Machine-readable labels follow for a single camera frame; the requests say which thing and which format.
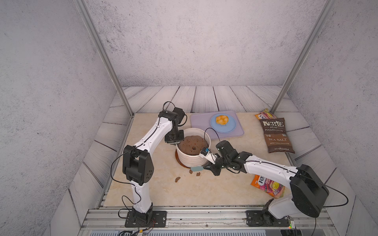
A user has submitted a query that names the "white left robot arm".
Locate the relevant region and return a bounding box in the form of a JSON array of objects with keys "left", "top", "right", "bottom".
[{"left": 122, "top": 107, "right": 186, "bottom": 214}]

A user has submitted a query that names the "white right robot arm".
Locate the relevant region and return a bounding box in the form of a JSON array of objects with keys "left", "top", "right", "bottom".
[{"left": 199, "top": 141, "right": 329, "bottom": 219}]

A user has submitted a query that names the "brown soil in pot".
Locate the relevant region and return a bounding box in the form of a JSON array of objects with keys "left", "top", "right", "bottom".
[{"left": 178, "top": 135, "right": 209, "bottom": 155}]

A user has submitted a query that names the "terracotta saucer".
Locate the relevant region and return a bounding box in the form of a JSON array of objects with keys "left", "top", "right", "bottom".
[{"left": 175, "top": 150, "right": 190, "bottom": 169}]

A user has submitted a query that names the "lilac silicone mat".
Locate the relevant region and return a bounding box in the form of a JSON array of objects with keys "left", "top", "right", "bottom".
[{"left": 190, "top": 111, "right": 244, "bottom": 140}]

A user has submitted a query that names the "blue plate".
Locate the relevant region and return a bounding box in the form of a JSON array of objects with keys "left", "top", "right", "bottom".
[{"left": 210, "top": 113, "right": 237, "bottom": 133}]

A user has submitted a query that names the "knotted bread roll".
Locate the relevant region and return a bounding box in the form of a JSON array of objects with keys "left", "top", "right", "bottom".
[{"left": 215, "top": 115, "right": 229, "bottom": 125}]

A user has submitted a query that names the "brown Kettle chips bag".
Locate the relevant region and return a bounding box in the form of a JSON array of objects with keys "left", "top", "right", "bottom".
[{"left": 259, "top": 118, "right": 295, "bottom": 153}]

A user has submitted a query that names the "orange pink candy bag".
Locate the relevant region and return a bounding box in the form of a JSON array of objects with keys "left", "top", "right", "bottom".
[{"left": 251, "top": 175, "right": 285, "bottom": 199}]

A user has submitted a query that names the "orange snack packet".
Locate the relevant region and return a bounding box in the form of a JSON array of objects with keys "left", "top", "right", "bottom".
[{"left": 255, "top": 108, "right": 277, "bottom": 120}]

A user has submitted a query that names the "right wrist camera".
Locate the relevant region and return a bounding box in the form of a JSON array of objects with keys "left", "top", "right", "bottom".
[{"left": 199, "top": 147, "right": 217, "bottom": 164}]

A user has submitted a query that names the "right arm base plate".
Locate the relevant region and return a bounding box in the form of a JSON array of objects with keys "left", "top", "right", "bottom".
[{"left": 246, "top": 210, "right": 290, "bottom": 227}]

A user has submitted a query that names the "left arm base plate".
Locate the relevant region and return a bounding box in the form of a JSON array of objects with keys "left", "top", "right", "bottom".
[{"left": 125, "top": 209, "right": 167, "bottom": 228}]

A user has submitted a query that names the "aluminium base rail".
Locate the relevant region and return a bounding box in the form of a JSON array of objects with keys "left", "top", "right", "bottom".
[{"left": 78, "top": 206, "right": 338, "bottom": 236}]

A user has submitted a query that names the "aluminium frame post right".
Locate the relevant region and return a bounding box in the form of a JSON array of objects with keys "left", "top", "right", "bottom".
[{"left": 270, "top": 0, "right": 336, "bottom": 113}]

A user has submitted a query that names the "aluminium frame post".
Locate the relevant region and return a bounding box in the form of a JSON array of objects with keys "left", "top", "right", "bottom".
[
  {"left": 270, "top": 0, "right": 336, "bottom": 113},
  {"left": 74, "top": 0, "right": 134, "bottom": 117}
]

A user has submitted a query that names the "aluminium frame post left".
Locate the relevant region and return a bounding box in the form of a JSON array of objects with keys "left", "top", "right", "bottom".
[{"left": 74, "top": 0, "right": 134, "bottom": 117}]

